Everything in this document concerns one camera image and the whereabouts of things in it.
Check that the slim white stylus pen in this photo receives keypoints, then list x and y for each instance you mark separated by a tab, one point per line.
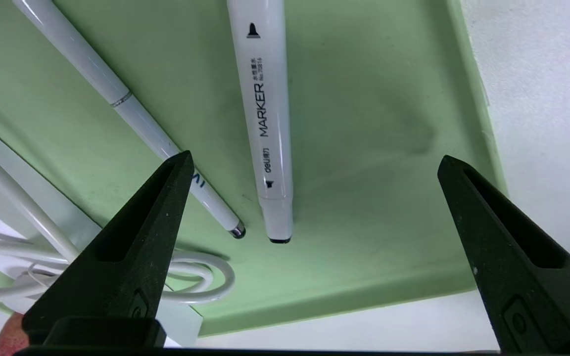
92	69

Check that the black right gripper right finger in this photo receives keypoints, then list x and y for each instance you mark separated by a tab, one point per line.
527	291

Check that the light green plastic tray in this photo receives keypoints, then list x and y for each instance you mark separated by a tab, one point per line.
364	123

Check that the thick white marker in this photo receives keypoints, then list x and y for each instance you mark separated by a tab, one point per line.
265	99

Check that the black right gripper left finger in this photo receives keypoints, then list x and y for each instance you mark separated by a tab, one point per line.
131	267

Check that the pink toy peach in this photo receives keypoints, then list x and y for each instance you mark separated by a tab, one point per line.
10	336

